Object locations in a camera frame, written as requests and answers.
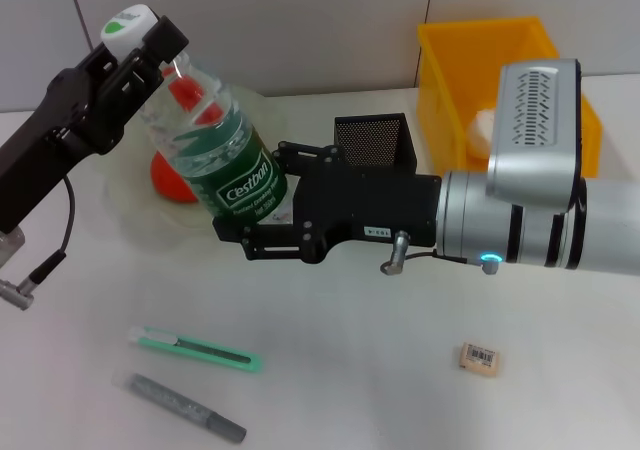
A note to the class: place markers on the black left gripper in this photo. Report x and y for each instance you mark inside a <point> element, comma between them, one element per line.
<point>50,140</point>

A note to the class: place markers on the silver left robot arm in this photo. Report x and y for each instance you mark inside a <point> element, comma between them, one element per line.
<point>10,250</point>

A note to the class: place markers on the black mesh pen holder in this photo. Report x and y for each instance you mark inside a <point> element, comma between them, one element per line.
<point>400,140</point>

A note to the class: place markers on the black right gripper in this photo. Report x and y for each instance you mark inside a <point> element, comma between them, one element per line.
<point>370,210</point>

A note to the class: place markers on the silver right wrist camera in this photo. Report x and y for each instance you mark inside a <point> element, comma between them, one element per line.
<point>535,130</point>

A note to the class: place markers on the clear green-label water bottle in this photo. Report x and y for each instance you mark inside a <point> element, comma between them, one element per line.
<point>235,170</point>

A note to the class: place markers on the yellow plastic bin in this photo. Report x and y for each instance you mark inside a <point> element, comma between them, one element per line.
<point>450,70</point>

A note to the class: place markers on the green utility knife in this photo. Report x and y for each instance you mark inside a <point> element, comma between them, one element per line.
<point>220,357</point>

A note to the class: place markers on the beige eraser with barcode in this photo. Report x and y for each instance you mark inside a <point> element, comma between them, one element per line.
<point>479,358</point>

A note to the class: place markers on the white paper ball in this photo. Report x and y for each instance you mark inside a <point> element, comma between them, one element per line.
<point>479,132</point>

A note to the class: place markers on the pale green glass fruit plate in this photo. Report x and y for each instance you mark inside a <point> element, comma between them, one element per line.
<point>270,120</point>

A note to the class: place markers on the grey marker pen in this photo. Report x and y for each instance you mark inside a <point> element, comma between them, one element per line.
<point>175,402</point>

